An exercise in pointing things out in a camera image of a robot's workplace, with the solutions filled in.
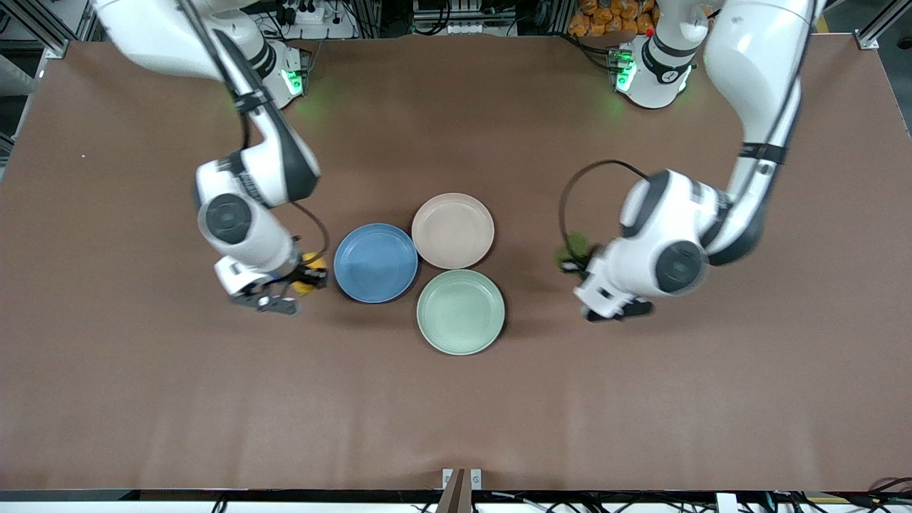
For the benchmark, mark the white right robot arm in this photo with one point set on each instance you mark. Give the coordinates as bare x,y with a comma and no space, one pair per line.
235,214

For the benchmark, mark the aluminium frame post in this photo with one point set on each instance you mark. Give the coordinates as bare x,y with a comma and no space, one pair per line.
43,21
880,25

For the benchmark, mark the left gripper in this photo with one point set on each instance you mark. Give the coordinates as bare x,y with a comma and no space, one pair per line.
578,263

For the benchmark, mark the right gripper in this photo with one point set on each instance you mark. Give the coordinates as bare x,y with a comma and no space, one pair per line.
305,271

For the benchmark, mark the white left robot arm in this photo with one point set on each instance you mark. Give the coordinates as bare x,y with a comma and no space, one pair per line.
677,263

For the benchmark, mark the beige plate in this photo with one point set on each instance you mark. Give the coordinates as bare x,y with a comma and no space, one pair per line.
452,231

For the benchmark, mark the brown table mat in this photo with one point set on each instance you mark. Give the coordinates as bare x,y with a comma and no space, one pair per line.
214,399

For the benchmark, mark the metal bracket on table edge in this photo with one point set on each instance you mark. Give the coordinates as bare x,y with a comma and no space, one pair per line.
462,488

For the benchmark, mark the white power strip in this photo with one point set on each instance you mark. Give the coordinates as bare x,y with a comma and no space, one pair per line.
313,16

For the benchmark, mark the green lettuce leaf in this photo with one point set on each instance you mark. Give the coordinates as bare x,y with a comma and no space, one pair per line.
573,246

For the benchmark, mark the bag of orange items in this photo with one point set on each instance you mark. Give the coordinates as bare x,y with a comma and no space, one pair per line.
605,18

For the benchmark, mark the yellow lemon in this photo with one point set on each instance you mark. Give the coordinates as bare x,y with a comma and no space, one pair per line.
311,258

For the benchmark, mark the blue plate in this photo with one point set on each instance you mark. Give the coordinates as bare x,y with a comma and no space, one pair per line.
375,263

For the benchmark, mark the light green plate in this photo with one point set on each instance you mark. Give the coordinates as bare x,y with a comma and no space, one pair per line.
460,312

